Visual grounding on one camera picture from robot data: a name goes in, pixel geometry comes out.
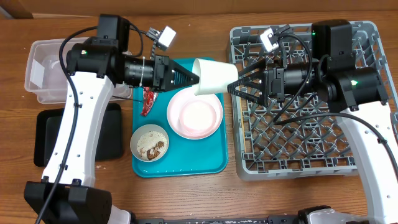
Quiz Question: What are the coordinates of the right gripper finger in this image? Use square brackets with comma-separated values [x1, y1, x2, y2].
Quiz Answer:
[227, 76, 268, 105]
[238, 59, 267, 78]

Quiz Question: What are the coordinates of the white paper cup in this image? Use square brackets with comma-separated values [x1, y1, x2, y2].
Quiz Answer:
[192, 58, 238, 95]

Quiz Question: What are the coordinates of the large pink plate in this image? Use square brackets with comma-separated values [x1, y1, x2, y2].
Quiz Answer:
[167, 87, 224, 140]

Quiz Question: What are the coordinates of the pink bowl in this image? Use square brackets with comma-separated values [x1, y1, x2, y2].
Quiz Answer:
[179, 100, 216, 134]

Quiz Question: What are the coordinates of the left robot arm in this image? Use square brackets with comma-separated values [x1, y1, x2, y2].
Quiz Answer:
[24, 14, 200, 223]

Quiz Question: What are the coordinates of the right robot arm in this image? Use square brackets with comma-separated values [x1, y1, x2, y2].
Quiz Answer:
[228, 19, 397, 223]

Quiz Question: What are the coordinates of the grey dishwasher rack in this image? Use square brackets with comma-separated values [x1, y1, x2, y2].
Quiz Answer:
[226, 21, 398, 182]

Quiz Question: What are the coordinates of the red foil wrapper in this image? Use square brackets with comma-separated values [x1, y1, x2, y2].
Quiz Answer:
[141, 87, 159, 116]

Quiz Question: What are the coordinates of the grey bowl with food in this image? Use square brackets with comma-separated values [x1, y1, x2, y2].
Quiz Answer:
[130, 124, 170, 162]

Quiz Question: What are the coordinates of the teal serving tray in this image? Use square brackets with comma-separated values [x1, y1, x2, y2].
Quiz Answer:
[132, 57, 229, 179]

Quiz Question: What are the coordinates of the clear plastic storage bin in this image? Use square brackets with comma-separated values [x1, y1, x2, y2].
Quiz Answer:
[24, 37, 133, 105]

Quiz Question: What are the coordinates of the black plastic tray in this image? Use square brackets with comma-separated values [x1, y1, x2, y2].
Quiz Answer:
[34, 103, 124, 167]

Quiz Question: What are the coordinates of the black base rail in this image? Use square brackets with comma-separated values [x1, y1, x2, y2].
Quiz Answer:
[134, 215, 302, 224]

